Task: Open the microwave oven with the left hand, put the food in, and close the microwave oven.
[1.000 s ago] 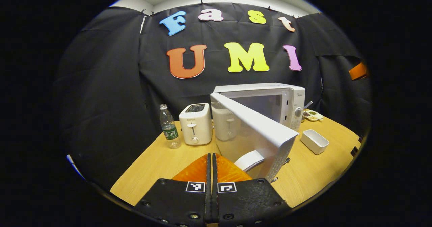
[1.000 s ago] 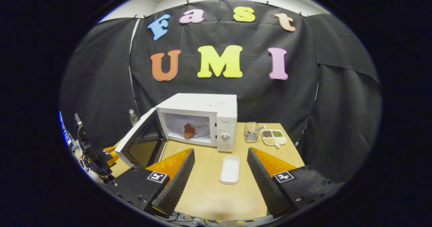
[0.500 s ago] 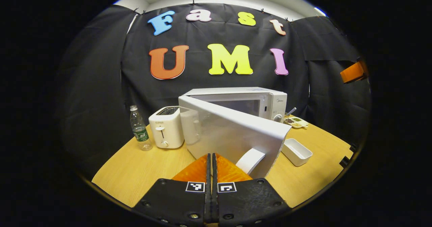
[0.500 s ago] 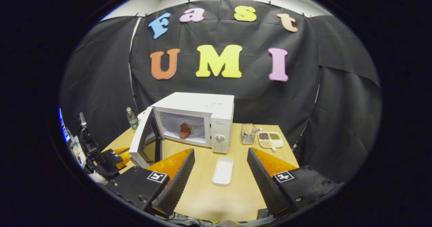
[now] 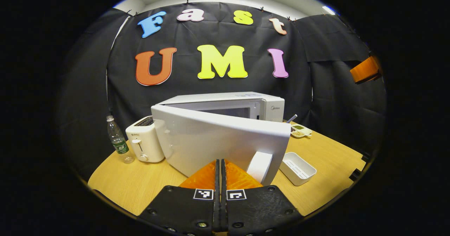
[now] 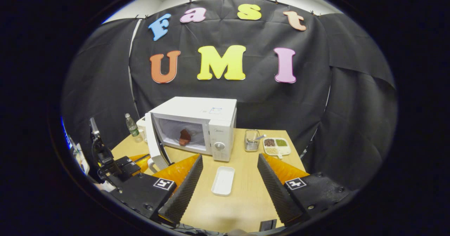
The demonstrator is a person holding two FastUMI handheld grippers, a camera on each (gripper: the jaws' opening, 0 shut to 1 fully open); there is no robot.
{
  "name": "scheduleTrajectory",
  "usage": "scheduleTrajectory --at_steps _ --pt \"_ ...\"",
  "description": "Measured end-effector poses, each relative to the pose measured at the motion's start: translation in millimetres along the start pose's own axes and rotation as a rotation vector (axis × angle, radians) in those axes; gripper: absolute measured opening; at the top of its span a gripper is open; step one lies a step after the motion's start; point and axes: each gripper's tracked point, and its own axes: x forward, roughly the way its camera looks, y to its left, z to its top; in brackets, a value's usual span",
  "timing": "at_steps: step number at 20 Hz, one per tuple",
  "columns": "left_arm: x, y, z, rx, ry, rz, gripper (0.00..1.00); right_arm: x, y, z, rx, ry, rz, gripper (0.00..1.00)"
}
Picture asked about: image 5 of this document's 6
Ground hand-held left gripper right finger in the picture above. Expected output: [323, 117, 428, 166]
[221, 159, 303, 236]

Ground clear plastic water bottle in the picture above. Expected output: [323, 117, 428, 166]
[107, 115, 135, 164]

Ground white microwave oven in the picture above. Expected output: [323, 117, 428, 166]
[151, 91, 291, 186]

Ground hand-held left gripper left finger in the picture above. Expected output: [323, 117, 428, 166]
[139, 159, 221, 236]

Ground white toaster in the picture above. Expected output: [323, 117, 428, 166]
[126, 116, 166, 163]

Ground white rectangular tray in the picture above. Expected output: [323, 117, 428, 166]
[279, 152, 317, 186]

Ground white divided dish of beans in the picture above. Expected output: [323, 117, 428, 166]
[290, 124, 313, 139]

